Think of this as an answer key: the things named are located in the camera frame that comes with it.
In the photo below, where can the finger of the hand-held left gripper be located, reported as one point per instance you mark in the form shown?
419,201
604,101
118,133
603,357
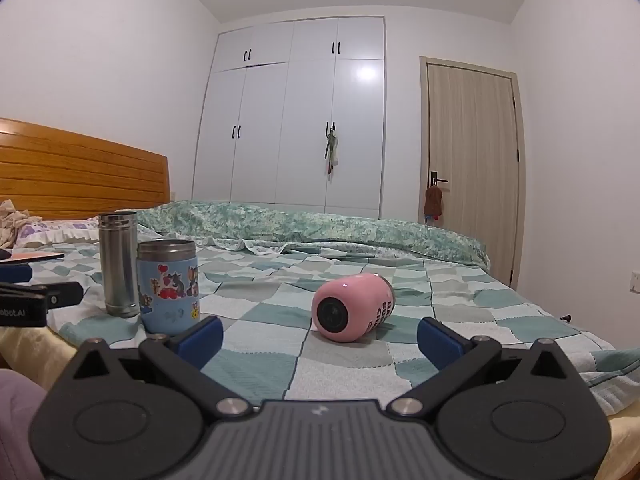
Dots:
15,273
62,294

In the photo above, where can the purple floral pillow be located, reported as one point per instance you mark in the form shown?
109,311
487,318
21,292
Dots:
55,232

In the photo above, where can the stainless steel thermos cup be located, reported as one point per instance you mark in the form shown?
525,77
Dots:
118,265

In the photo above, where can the purple clothing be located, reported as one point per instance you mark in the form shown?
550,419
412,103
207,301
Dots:
17,420

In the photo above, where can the wall socket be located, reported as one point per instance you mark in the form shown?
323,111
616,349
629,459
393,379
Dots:
635,282

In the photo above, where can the green checked blanket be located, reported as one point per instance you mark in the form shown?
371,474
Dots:
300,280

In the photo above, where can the beige crumpled cloth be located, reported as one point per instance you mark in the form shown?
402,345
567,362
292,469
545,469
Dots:
12,217

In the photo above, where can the hanging green ornament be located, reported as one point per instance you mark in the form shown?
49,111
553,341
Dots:
331,152

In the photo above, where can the orange flat book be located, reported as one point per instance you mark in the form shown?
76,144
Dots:
35,257

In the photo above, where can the light wooden door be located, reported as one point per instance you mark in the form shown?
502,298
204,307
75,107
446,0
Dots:
470,160

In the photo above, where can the wooden headboard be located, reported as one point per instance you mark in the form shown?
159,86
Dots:
75,170

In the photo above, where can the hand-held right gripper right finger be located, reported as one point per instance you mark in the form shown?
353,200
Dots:
440,342

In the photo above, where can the green floral quilt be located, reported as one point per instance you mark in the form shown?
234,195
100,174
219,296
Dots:
320,227

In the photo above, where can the white wardrobe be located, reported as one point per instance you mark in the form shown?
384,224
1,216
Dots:
280,125

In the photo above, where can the pink cup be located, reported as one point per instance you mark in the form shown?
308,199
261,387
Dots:
350,310

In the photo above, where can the yellow bed sheet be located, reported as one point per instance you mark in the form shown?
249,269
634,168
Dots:
30,344

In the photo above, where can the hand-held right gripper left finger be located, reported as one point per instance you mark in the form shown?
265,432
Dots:
202,341

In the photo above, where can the blue cartoon print cup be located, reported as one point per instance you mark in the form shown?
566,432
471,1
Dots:
167,290

